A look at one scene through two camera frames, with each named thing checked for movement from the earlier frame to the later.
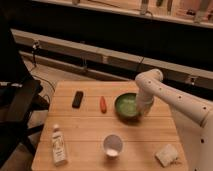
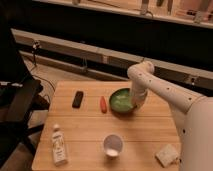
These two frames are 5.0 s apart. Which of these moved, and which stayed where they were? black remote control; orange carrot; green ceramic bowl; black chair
Moved: green ceramic bowl
Stayed: orange carrot; black remote control; black chair
